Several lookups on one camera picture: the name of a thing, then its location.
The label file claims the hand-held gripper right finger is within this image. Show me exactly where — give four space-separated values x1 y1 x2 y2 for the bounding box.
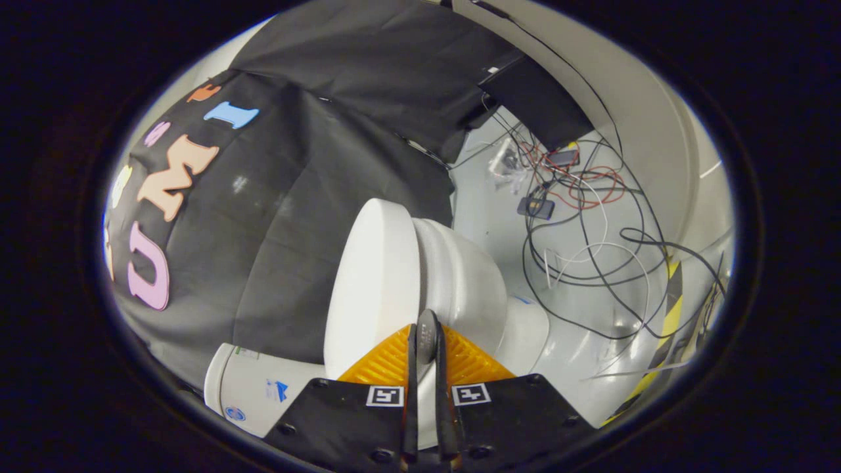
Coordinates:
430 322 595 471

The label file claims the small black device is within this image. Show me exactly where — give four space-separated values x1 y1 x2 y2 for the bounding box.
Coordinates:
517 196 556 221

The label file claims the clear plastic bag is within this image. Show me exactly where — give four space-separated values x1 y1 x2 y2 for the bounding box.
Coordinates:
488 138 526 191

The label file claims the black backdrop cloth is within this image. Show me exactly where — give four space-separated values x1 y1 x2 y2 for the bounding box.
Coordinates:
104 0 526 390

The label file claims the white ceramic toilet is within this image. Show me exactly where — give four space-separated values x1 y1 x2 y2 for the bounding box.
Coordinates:
204 218 549 438

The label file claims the yellow black hazard tape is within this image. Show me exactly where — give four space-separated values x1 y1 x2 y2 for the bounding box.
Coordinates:
601 256 727 428

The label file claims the tangle of cables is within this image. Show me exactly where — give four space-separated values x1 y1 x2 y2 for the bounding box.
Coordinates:
453 99 730 370

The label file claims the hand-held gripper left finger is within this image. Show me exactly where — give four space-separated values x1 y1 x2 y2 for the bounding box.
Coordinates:
281 322 421 473

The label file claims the white toilet lid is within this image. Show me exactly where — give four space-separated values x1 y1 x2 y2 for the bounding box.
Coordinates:
323 198 441 451

